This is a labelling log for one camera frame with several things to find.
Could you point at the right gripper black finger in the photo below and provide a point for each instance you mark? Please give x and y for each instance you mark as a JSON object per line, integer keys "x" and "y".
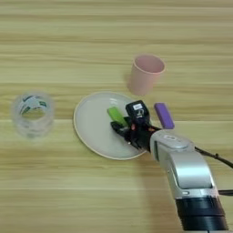
{"x": 119, "y": 128}

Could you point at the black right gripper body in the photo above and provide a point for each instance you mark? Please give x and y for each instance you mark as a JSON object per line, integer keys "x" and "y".
{"x": 141, "y": 136}

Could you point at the green eraser block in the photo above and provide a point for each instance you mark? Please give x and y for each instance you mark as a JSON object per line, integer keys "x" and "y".
{"x": 116, "y": 114}

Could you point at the purple eraser block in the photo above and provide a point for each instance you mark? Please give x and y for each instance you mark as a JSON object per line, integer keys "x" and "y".
{"x": 164, "y": 115}

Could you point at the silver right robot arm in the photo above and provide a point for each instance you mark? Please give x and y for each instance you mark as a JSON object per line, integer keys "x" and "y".
{"x": 188, "y": 170}

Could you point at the black box white label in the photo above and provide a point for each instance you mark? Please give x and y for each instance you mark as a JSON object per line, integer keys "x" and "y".
{"x": 137, "y": 110}

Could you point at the white round plate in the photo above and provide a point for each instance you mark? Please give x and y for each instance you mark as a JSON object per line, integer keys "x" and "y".
{"x": 94, "y": 127}

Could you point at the pink plastic cup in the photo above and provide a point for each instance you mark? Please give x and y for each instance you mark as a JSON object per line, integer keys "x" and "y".
{"x": 142, "y": 79}

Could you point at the clear packing tape roll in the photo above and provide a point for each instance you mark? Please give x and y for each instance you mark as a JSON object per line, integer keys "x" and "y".
{"x": 19, "y": 126}

